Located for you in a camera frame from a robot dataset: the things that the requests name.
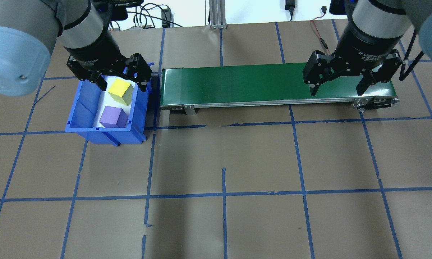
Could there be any yellow foam cube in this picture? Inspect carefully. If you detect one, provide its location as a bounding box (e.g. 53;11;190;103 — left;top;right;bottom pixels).
107;78;135;106

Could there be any purple foam cube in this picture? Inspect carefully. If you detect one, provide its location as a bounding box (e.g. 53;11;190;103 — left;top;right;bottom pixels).
99;106;129;129

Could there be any white side bench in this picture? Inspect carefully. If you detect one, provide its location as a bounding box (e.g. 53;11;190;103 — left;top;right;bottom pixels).
105;0;349;28

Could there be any green conveyor belt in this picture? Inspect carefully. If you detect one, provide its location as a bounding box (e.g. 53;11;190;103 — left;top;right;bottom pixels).
159;58;400;116

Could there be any black looping cable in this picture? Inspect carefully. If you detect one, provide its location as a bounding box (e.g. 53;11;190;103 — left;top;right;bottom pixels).
126;2;184;28

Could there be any red and black wire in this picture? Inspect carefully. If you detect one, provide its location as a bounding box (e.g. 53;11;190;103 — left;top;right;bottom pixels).
310;14;334;62

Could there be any black power adapter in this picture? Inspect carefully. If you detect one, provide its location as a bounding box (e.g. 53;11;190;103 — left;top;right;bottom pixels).
284;0;296;20

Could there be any white foam pad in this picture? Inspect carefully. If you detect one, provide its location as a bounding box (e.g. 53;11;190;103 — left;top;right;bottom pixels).
94;74;137;129

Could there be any blue plastic storage bin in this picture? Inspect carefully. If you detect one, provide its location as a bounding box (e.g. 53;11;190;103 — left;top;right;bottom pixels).
64;62;155;147

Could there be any aluminium extrusion post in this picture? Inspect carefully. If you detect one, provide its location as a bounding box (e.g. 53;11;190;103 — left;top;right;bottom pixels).
209;0;227;29

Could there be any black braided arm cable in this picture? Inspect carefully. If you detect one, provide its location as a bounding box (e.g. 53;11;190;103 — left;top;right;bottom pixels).
399;32;424;82

